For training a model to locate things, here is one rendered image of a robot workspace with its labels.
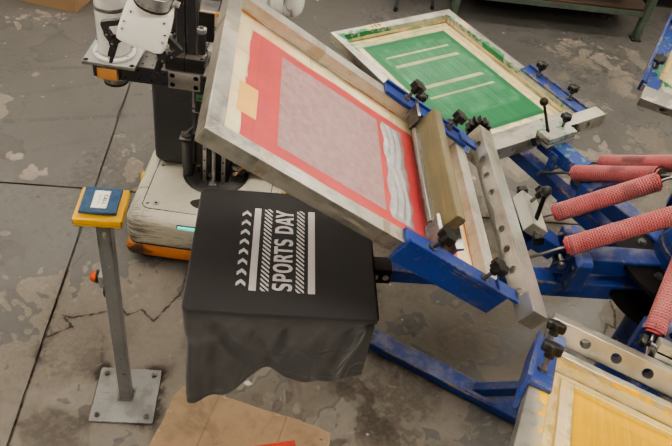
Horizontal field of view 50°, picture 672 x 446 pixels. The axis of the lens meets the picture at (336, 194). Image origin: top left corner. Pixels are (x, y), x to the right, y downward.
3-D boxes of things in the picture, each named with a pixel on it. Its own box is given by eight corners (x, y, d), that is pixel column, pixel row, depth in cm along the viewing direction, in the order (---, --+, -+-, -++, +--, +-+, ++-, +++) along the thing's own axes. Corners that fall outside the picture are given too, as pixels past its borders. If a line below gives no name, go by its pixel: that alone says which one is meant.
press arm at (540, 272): (236, 276, 193) (237, 262, 189) (238, 260, 198) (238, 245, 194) (667, 303, 206) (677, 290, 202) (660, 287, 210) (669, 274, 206)
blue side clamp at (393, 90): (372, 105, 191) (389, 88, 187) (370, 95, 195) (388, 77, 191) (451, 158, 204) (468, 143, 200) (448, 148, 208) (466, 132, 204)
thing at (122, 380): (88, 422, 248) (48, 228, 185) (102, 368, 265) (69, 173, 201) (152, 424, 251) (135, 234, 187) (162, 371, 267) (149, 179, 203)
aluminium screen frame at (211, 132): (193, 140, 129) (205, 127, 127) (223, -9, 172) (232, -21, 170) (490, 307, 163) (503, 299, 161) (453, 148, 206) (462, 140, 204)
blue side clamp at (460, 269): (388, 259, 150) (411, 240, 146) (386, 242, 153) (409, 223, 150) (486, 313, 163) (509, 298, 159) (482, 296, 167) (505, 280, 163)
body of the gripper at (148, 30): (181, -2, 146) (166, 43, 152) (131, -21, 143) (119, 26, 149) (176, 16, 140) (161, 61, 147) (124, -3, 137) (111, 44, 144)
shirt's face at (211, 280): (183, 309, 172) (183, 308, 172) (203, 189, 205) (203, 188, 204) (378, 320, 177) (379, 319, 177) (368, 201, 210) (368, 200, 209)
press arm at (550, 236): (504, 232, 184) (519, 221, 182) (499, 216, 189) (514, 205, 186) (547, 260, 192) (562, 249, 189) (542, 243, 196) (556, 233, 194)
